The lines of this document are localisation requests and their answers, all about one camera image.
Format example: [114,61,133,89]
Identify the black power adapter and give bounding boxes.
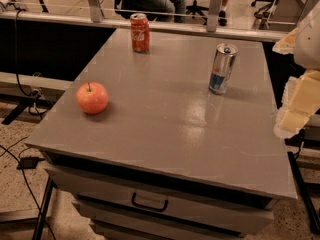
[17,157,43,170]

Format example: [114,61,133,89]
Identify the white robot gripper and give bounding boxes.
[272,2,320,139]

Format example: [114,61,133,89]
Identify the black hanging cable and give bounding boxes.
[13,7,51,117]

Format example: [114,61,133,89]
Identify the red apple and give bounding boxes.
[76,82,108,115]

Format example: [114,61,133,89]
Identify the black floor cable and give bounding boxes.
[0,135,58,240]

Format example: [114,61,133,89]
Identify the red coca-cola can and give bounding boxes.
[130,13,150,53]

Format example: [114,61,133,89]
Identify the silver blue redbull can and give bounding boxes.
[209,43,238,95]

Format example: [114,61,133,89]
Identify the black drawer handle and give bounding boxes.
[131,193,169,212]

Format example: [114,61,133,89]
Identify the grey drawer cabinet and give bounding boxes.
[27,29,297,240]

